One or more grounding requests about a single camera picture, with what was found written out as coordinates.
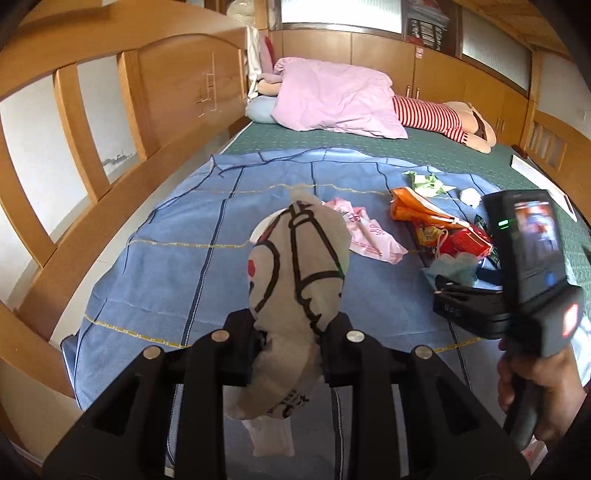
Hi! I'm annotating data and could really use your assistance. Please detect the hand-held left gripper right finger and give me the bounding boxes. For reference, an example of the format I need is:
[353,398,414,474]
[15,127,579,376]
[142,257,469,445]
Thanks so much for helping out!
[321,311,533,480]

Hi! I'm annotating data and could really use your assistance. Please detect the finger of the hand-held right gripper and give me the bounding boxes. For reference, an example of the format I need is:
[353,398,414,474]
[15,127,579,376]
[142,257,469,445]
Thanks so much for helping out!
[434,274,505,298]
[433,294,512,339]

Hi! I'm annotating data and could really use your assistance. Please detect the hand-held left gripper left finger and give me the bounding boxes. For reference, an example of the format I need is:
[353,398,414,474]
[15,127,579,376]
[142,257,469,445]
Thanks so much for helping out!
[41,309,265,480]

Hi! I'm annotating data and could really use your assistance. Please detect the teal face mask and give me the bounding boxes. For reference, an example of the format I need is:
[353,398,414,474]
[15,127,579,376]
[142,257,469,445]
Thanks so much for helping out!
[422,253,483,289]

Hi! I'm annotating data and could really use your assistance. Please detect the white black-printed plastic bag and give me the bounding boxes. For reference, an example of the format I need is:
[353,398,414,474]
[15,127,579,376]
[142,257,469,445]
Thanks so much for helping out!
[224,183,352,459]

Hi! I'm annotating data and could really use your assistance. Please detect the green paper crane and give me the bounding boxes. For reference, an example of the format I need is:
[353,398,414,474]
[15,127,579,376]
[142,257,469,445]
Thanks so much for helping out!
[403,171,455,198]

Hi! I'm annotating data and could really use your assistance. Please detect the person's right hand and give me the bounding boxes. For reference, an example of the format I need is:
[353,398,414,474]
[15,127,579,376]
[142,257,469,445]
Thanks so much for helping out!
[497,342,588,446]

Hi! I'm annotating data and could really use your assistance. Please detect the red snack packet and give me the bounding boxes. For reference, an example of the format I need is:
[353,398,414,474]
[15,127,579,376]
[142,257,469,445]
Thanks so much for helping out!
[413,222,494,259]

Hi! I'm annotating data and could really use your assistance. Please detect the dark green packet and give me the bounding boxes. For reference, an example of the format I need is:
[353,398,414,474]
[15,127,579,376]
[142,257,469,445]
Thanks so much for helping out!
[473,215,502,269]

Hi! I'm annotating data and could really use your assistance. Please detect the orange snack packet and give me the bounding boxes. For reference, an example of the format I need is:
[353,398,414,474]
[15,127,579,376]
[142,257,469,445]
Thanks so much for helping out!
[390,187,465,232]

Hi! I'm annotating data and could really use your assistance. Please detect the blue quilted cloth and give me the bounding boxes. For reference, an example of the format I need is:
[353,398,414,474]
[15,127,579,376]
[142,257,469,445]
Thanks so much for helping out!
[62,148,509,480]

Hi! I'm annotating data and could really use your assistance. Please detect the pink plastic bag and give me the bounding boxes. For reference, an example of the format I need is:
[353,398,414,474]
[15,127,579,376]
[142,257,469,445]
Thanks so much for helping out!
[322,198,408,265]

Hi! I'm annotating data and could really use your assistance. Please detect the plush doll in striped clothes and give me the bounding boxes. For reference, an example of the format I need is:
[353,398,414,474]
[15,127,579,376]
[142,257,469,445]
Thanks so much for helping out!
[392,95,498,154]

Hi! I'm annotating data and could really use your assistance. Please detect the pink blanket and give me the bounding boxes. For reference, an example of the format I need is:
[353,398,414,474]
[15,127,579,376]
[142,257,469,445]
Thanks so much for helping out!
[271,58,409,139]

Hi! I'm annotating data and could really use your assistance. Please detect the light blue pillow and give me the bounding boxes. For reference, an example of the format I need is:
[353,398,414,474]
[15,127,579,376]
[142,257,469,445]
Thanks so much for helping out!
[246,95,283,125]

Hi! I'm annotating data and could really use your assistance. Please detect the row of books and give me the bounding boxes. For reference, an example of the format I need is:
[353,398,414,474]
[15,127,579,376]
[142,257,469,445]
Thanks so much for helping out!
[405,0,451,49]

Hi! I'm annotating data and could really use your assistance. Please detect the wooden wall cabinets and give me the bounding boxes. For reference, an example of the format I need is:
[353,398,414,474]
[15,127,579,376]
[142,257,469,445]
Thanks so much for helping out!
[268,28,536,148]

